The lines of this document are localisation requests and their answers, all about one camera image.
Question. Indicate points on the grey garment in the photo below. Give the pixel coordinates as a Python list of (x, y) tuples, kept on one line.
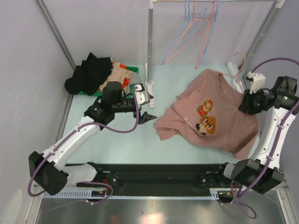
[(135, 79)]

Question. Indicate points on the white clothes rack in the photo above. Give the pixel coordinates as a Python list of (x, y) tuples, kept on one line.
[(252, 50)]

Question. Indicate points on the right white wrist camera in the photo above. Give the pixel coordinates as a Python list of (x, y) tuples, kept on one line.
[(257, 81)]

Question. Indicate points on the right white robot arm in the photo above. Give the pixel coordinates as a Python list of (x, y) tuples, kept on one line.
[(261, 172)]

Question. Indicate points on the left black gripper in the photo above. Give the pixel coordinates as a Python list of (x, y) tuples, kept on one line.
[(145, 117)]

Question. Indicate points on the pink hanger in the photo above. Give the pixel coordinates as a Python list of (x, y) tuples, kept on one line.
[(195, 24), (235, 76), (207, 33)]

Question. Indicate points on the green plastic bin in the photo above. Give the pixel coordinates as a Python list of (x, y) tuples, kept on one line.
[(133, 69)]

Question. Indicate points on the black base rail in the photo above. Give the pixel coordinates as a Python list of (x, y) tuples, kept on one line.
[(161, 180)]

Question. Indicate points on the beige garment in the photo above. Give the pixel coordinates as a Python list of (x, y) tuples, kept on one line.
[(118, 74)]

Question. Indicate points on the blue hanger right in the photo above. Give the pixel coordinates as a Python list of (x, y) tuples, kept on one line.
[(212, 27)]

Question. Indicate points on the pink t shirt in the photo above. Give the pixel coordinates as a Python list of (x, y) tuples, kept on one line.
[(207, 114)]

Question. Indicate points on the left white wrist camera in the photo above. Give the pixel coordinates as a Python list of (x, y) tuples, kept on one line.
[(142, 97)]

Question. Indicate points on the orange garment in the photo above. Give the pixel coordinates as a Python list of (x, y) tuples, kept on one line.
[(126, 80)]

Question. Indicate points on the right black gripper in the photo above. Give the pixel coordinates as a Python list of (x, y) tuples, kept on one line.
[(246, 106)]

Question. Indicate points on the white cable duct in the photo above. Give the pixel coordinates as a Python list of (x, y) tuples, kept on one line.
[(97, 195)]

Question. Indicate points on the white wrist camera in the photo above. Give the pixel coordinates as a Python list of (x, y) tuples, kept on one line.
[(142, 97), (257, 81)]

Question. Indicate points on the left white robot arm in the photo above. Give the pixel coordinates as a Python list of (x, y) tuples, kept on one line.
[(48, 169)]

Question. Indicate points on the black garment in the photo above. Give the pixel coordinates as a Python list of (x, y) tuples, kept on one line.
[(89, 76)]

